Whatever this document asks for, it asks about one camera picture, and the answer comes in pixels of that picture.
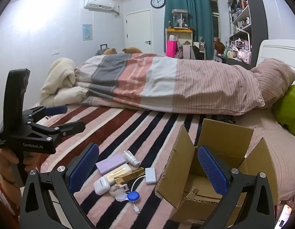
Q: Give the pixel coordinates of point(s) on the black bookshelf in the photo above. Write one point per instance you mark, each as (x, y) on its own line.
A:
(257, 9)

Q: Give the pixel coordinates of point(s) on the person's left forearm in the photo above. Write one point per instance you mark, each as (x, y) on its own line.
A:
(4, 200)

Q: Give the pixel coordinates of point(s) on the dark blue printed cloth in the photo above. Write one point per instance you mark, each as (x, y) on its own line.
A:
(224, 118)

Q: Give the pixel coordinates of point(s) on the pale pink tape roll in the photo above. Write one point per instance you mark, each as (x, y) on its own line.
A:
(117, 188)

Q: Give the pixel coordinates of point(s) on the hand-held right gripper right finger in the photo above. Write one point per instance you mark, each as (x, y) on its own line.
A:
(212, 171)

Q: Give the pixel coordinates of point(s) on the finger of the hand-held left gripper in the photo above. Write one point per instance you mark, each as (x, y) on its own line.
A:
(68, 127)
(56, 110)

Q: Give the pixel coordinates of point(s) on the pink striped bed sheet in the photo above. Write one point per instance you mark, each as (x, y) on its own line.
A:
(281, 152)

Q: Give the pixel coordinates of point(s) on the green pillow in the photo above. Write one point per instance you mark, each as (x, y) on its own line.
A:
(288, 109)

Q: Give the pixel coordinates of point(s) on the glass display case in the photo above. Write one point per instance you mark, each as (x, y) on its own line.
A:
(179, 18)

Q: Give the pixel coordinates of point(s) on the yellow shelf stand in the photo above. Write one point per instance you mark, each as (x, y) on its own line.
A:
(179, 30)

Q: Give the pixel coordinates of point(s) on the white sock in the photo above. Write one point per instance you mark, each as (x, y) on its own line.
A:
(131, 158)

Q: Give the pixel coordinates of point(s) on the brown cardboard box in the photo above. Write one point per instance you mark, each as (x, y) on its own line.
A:
(224, 136)

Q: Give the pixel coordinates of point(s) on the teal curtain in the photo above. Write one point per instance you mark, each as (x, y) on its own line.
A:
(197, 9)

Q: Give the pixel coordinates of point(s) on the pink plastic bag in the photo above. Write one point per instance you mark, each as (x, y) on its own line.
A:
(243, 54)

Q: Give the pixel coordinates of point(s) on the blue and white lens case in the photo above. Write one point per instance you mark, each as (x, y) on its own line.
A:
(133, 196)

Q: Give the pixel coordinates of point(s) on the cream fluffy blanket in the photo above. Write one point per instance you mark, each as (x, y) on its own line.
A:
(59, 81)

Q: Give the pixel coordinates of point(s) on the small wall poster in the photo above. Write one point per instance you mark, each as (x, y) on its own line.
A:
(87, 32)

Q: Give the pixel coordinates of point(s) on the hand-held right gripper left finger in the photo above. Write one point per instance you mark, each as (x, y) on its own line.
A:
(84, 167)

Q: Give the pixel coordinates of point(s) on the dark brown teddy bear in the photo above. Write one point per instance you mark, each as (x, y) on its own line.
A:
(219, 45)

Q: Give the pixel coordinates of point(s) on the white earbuds case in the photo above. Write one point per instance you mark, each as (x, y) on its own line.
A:
(101, 185)

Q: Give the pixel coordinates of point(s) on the striped plush blanket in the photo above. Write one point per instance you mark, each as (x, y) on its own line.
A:
(142, 128)

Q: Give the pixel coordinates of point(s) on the patchwork striped duvet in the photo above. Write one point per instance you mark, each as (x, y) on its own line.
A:
(161, 81)

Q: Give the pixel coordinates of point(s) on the cream box with gold stripe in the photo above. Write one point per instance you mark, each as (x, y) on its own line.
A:
(118, 171)

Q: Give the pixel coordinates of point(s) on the white air conditioner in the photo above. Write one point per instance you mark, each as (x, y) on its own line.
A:
(98, 3)

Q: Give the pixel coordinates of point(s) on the smartphone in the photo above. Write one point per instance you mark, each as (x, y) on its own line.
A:
(283, 216)

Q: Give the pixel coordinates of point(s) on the person's left hand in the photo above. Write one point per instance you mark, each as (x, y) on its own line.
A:
(6, 165)

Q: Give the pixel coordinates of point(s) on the brown plush bear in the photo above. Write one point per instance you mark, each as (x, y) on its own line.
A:
(132, 50)
(110, 51)

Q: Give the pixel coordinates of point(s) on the white headboard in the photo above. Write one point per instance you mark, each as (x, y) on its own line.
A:
(278, 49)

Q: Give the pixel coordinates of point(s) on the bright pink bag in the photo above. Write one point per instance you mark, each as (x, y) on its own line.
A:
(171, 49)

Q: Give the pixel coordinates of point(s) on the round wall clock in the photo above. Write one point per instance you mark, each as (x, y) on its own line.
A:
(158, 2)

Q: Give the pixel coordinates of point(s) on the pink striped pillow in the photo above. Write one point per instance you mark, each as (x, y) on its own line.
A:
(274, 78)

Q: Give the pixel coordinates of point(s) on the dark suitcase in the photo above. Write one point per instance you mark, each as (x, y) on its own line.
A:
(101, 51)

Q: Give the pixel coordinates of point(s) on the purple rectangular case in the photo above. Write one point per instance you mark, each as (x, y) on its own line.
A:
(110, 163)

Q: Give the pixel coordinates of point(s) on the white door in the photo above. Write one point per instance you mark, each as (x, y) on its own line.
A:
(138, 31)

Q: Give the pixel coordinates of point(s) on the shiny gold box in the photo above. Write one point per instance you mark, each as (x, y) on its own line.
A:
(130, 175)

